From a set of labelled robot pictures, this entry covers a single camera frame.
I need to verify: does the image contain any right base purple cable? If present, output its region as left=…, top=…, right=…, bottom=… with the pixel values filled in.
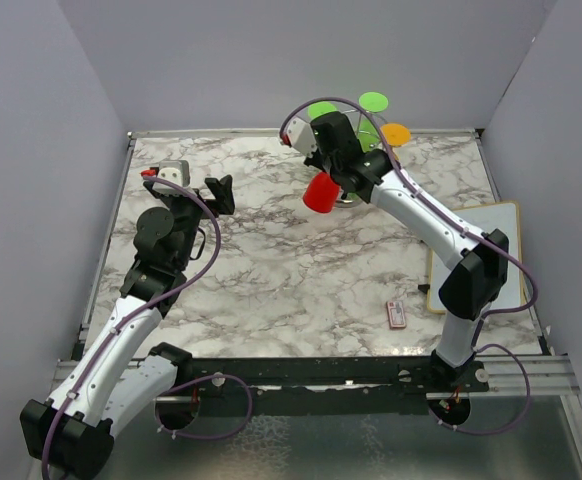
left=435, top=343, right=531, bottom=436

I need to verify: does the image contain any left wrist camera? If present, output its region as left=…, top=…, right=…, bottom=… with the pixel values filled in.
left=140, top=160, right=190, bottom=196

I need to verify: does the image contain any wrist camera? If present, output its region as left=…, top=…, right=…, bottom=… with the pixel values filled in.
left=281, top=117, right=317, bottom=157
left=140, top=160, right=190, bottom=196

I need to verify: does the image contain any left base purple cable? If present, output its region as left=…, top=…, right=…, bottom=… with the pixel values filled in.
left=154, top=372, right=254, bottom=442

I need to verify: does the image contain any green wine glass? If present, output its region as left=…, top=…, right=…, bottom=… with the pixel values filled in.
left=357, top=92, right=389, bottom=152
left=307, top=101, right=338, bottom=120

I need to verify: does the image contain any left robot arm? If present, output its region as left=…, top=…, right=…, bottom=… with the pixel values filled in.
left=20, top=170, right=235, bottom=479

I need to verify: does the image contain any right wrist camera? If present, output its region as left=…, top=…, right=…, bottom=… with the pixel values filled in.
left=281, top=117, right=317, bottom=157

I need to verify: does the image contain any chrome wine glass rack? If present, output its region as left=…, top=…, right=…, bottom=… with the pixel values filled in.
left=329, top=112, right=391, bottom=208

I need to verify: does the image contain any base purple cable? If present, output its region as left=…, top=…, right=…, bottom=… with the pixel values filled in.
left=154, top=372, right=254, bottom=442
left=435, top=343, right=531, bottom=436

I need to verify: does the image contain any red white eraser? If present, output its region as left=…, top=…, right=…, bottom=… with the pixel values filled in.
left=386, top=301, right=406, bottom=329

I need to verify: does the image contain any small whiteboard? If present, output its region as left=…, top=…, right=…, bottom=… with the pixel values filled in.
left=417, top=200, right=523, bottom=315

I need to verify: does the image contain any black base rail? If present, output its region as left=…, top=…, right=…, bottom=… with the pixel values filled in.
left=145, top=341, right=492, bottom=417

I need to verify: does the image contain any red wine glass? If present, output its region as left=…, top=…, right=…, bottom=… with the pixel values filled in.
left=302, top=172, right=340, bottom=214

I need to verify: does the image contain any left green wine glass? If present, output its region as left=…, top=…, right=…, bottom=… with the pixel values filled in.
left=307, top=101, right=338, bottom=120

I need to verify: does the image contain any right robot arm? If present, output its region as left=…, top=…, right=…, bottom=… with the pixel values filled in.
left=285, top=111, right=509, bottom=391

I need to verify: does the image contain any rear green wine glass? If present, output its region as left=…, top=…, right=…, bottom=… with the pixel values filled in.
left=357, top=92, right=389, bottom=152

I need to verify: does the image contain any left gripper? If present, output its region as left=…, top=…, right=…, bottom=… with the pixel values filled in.
left=164, top=174, right=234, bottom=268

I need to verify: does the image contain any orange wine glass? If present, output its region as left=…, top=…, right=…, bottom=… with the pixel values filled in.
left=381, top=123, right=411, bottom=147

